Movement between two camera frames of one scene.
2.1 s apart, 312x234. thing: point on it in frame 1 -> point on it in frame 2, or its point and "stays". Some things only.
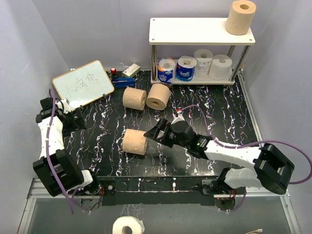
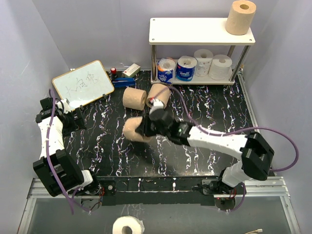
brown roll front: [240, 17] stays
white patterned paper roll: [204, 58] stays
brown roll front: [133, 141] -> [129, 126]
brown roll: [158, 96] stays
